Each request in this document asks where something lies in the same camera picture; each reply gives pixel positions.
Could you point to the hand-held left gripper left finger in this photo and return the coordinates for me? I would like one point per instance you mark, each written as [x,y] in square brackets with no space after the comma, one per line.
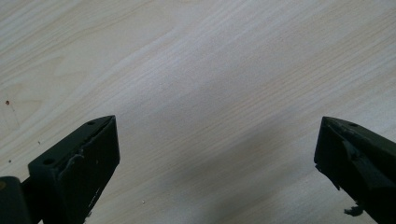
[77,168]

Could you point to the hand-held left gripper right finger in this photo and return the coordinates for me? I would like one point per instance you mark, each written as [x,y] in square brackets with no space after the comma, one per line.
[361,161]

